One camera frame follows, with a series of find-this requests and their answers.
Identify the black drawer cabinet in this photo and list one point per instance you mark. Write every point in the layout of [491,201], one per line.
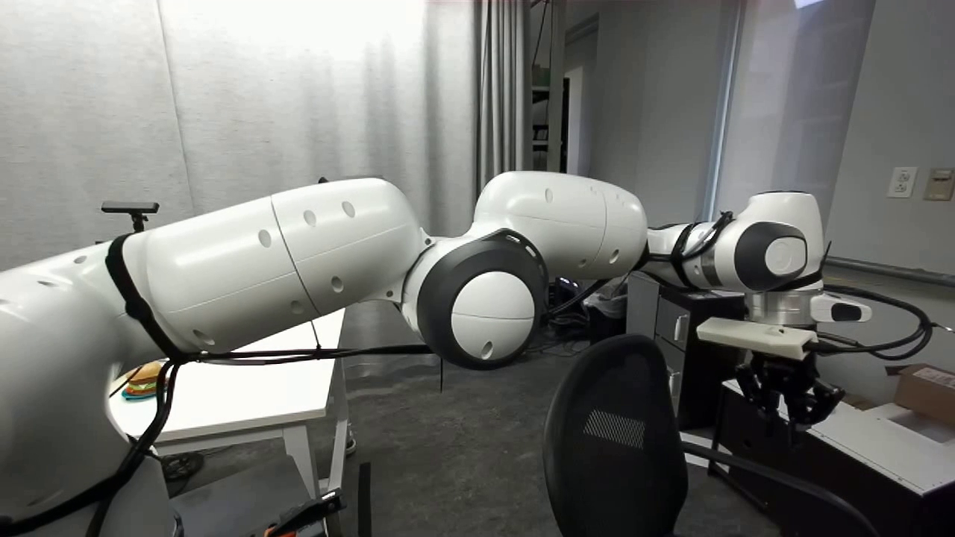
[687,346]

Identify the white wrist camera mount plate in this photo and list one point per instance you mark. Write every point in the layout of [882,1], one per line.
[755,338]

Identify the grey pleated curtain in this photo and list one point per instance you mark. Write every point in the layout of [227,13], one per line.
[299,100]

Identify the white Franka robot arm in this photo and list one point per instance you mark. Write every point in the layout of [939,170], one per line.
[299,268]

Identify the brown cardboard box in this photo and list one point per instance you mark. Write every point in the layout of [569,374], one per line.
[930,392]

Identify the black mesh chair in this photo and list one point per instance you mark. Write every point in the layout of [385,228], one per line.
[615,435]

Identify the white light switch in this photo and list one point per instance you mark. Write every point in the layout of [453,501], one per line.
[902,183]

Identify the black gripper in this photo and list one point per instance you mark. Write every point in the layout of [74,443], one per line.
[787,374]

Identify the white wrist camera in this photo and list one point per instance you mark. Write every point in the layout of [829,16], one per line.
[839,310]

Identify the white table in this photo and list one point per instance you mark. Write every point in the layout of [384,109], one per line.
[250,392]

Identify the beige wall plate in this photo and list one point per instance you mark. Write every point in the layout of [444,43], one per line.
[940,186]

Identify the grey bin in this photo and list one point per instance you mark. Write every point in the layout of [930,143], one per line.
[642,300]

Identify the black tool red tip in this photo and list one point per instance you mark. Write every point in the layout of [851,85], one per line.
[303,513]

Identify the grey wall rail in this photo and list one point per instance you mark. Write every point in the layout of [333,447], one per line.
[891,268]

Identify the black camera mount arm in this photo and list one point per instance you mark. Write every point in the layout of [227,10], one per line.
[133,212]

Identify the yellow toy food pile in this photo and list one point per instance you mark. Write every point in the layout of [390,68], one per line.
[145,376]

